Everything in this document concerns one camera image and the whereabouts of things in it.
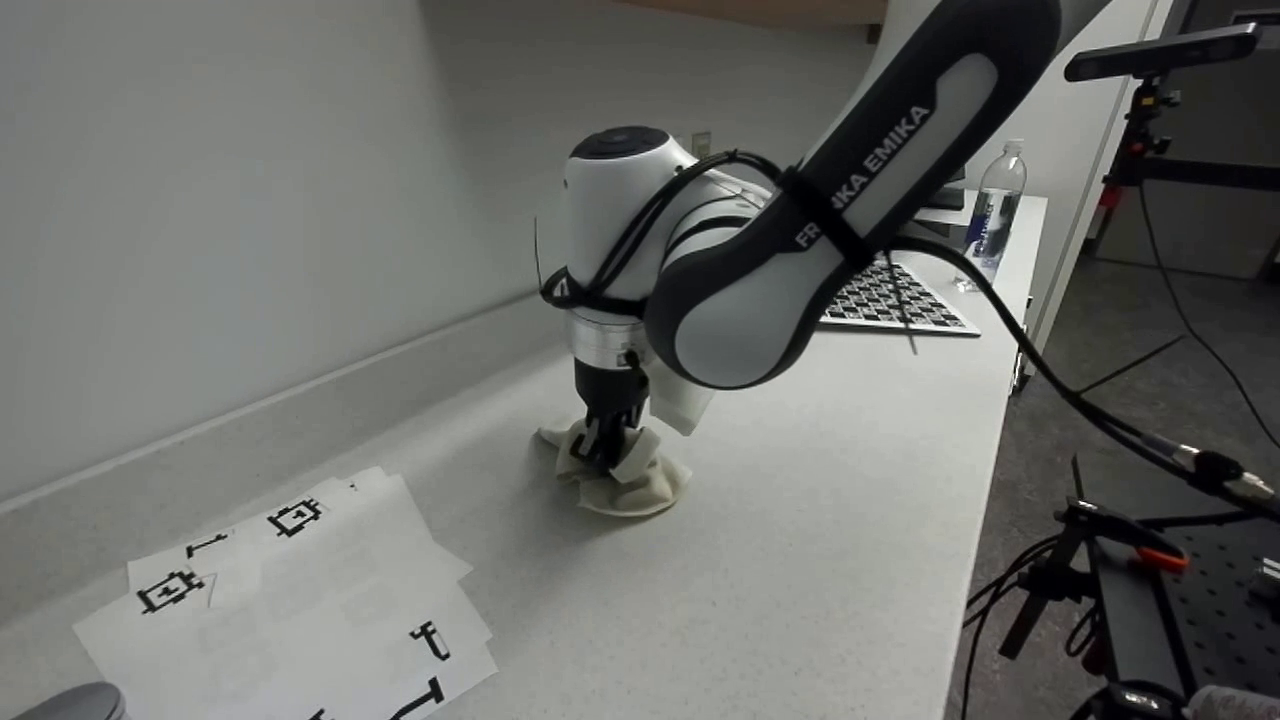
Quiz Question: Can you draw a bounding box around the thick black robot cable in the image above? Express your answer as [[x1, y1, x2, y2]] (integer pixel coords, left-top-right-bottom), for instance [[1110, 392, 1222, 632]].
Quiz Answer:
[[877, 235, 1280, 515]]

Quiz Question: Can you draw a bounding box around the black camera on red-black stand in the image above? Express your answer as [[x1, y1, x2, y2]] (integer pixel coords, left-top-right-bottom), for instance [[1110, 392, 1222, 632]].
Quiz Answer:
[[1061, 16, 1263, 86]]

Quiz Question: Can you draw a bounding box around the black perforated breadboard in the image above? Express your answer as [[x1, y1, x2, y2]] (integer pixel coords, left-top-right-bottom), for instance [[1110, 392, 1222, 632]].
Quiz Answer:
[[1150, 507, 1280, 697]]

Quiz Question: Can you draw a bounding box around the checkerboard calibration board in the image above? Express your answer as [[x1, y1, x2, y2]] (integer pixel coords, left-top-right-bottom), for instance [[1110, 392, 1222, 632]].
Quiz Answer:
[[814, 252, 985, 340]]

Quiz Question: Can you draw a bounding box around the grey fabric lump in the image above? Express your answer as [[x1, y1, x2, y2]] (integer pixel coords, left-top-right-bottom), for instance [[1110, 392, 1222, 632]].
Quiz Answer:
[[1179, 680, 1280, 720]]

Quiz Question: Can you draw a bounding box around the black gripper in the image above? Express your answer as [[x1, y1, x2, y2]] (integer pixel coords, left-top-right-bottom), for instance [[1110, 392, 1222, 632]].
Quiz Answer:
[[571, 356, 655, 481]]

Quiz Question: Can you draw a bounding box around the black tripod with red knobs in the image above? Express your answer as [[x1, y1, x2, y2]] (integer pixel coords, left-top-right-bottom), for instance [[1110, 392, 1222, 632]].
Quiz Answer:
[[961, 452, 1280, 720]]

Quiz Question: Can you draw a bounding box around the white paper with black markers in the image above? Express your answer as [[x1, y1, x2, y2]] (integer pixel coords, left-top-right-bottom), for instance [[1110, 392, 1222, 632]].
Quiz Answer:
[[125, 464, 471, 614], [73, 557, 498, 720]]

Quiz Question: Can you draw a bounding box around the cream wiping cloth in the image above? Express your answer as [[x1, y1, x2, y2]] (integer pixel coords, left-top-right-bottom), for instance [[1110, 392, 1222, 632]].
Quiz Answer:
[[533, 415, 694, 522]]

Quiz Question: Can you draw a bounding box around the thin black hanging cable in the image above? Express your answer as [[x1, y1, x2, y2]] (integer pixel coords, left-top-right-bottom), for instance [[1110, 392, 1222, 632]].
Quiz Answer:
[[1131, 213, 1280, 452]]

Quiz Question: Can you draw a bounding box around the clear plastic water bottle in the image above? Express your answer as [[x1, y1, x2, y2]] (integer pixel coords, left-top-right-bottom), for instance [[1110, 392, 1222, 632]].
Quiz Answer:
[[961, 134, 1031, 274]]

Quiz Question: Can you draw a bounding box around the grey rounded object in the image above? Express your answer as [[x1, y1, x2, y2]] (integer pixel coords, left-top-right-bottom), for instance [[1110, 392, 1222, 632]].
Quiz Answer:
[[8, 680, 133, 720]]

